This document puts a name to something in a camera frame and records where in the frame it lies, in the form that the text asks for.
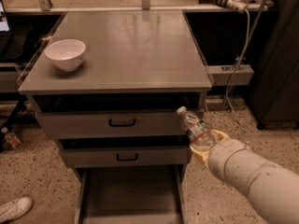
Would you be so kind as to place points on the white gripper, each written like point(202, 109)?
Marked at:
point(221, 159)

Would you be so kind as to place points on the white ceramic bowl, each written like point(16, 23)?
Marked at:
point(67, 54)

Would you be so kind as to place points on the laptop screen at left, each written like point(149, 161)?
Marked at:
point(4, 26)

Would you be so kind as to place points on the grey drawer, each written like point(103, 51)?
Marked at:
point(128, 156)
point(131, 195)
point(76, 125)

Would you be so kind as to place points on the top grey drawer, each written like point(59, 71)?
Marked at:
point(76, 125)

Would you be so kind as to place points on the bottom grey drawer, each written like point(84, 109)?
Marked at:
point(131, 195)

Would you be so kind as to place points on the clear plastic water bottle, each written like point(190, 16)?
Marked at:
point(201, 137)

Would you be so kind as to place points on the grey drawer cabinet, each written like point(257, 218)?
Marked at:
point(134, 61)

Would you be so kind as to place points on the small bottle on floor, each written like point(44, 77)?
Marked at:
point(11, 137)

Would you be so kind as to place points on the middle grey drawer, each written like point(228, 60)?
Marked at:
point(128, 156)

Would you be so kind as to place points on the white sneaker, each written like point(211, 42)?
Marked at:
point(15, 209)

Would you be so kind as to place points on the dark cabinet at right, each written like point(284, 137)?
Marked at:
point(274, 88)

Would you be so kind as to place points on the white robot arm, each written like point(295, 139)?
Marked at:
point(272, 190)

